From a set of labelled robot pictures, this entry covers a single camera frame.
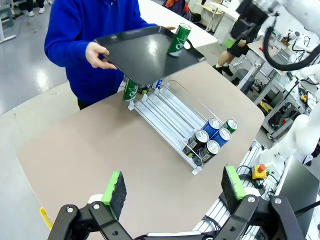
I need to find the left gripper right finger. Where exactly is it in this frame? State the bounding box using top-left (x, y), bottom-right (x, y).
top-left (214, 164), bottom-right (309, 240)

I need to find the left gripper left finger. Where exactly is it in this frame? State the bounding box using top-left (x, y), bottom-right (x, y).
top-left (47, 170), bottom-right (134, 240)

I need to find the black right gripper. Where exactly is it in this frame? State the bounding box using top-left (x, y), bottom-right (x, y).
top-left (236, 0), bottom-right (270, 25)

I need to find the green Chilsung cider can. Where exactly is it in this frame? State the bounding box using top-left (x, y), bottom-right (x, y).
top-left (166, 22), bottom-right (193, 58)
top-left (122, 76), bottom-right (139, 102)
top-left (219, 117), bottom-right (239, 135)

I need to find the black serving tray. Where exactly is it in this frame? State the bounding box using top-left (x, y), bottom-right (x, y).
top-left (93, 25), bottom-right (207, 86)

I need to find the person's right forearm blue sleeve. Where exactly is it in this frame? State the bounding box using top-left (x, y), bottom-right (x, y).
top-left (44, 34), bottom-right (92, 68)

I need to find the person's left forearm blue sleeve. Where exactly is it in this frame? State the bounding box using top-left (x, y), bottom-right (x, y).
top-left (136, 19), bottom-right (158, 30)

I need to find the person in black shorts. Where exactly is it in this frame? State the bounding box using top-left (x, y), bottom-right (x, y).
top-left (213, 17), bottom-right (261, 78)

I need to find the person in blue hoodie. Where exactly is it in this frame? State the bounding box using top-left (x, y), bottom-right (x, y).
top-left (44, 0), bottom-right (158, 111)

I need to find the person in black T-shirt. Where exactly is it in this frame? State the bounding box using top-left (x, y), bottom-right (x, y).
top-left (24, 0), bottom-right (55, 17)

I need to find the person's right hand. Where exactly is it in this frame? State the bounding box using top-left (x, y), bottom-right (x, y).
top-left (85, 41), bottom-right (118, 71)

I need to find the yellow emergency stop button box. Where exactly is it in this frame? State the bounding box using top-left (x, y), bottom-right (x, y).
top-left (251, 163), bottom-right (268, 181)

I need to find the long white desk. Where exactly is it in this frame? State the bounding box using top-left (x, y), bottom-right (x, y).
top-left (196, 0), bottom-right (242, 35)

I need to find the small white background robot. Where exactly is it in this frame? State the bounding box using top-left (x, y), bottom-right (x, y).
top-left (286, 28), bottom-right (315, 54)

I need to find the blue Pocari Sweat can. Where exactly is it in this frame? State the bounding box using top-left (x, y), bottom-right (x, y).
top-left (201, 117), bottom-right (222, 138)
top-left (209, 127), bottom-right (233, 149)
top-left (151, 78), bottom-right (165, 90)

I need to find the large white table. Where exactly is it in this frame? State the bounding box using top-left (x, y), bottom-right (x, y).
top-left (138, 0), bottom-right (219, 49)

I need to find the grey plastic stool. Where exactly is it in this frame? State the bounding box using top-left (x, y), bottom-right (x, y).
top-left (0, 2), bottom-right (15, 29)
top-left (230, 68), bottom-right (254, 96)

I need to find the dark grey panel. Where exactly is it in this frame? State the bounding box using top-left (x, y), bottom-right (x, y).
top-left (274, 154), bottom-right (320, 240)

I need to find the yellow plastic piece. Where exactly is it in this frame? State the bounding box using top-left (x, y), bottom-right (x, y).
top-left (39, 206), bottom-right (55, 231)

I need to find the clear acrylic can rack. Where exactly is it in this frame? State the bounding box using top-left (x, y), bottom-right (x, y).
top-left (127, 79), bottom-right (219, 176)

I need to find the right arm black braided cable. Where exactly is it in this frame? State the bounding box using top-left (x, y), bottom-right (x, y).
top-left (262, 13), bottom-right (320, 72)

